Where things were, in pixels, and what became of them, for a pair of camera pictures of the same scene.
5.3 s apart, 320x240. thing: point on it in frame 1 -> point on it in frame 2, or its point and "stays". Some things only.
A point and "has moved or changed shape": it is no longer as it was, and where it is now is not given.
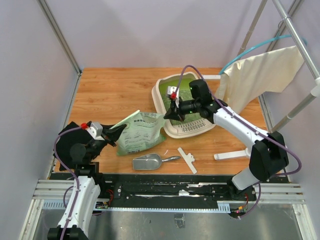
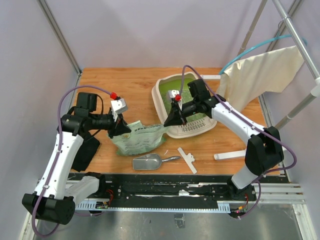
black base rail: x=163 y=190 stays
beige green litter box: x=193 y=125 stays
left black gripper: x=111 y=134 -> x=119 y=127
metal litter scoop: x=150 y=161 stays
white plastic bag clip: x=189 y=159 stays
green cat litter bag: x=143 y=130 has moved or changed shape
